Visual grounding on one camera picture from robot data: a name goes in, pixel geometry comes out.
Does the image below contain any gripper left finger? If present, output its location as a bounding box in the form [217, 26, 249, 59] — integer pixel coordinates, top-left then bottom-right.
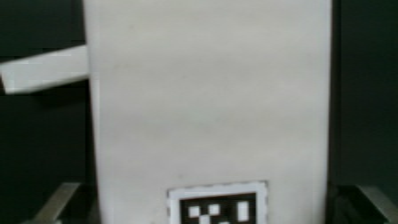
[29, 182, 98, 224]

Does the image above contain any small white cabinet top box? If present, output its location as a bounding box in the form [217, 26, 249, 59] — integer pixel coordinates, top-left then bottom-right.
[84, 0, 333, 224]

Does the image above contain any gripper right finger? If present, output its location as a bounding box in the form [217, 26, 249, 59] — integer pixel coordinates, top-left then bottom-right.
[327, 185, 398, 224]

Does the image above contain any white U-shaped frame wall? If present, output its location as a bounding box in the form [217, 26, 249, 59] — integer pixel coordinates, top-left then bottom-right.
[0, 45, 89, 94]

